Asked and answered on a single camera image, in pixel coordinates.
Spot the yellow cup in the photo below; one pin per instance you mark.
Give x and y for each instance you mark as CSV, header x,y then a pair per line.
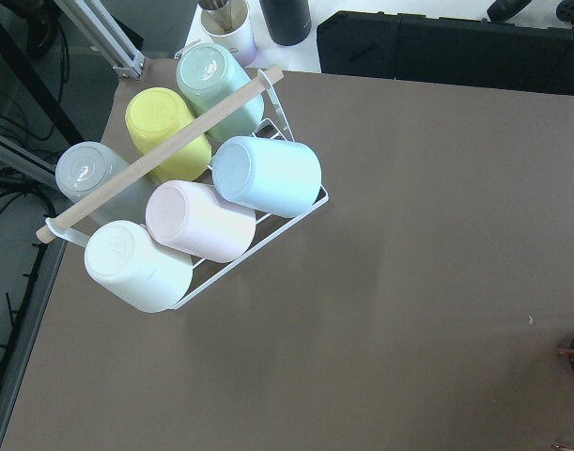
x,y
154,115

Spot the green cup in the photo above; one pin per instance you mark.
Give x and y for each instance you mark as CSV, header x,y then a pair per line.
x,y
206,74

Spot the blue cup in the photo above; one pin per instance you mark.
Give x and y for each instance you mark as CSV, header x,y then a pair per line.
x,y
279,177

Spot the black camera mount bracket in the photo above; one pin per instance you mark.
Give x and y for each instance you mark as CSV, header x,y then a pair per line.
x,y
447,51

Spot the white cup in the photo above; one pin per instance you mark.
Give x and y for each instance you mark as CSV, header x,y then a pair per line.
x,y
123,258

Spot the grey cup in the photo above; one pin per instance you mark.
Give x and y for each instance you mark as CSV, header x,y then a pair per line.
x,y
85,167

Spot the paper cup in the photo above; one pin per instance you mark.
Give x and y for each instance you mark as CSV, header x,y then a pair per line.
x,y
228,24

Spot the pink cup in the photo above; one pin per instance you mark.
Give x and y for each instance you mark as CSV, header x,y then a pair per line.
x,y
193,218

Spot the black cylinder bottle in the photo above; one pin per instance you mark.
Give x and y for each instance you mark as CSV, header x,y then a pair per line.
x,y
288,21

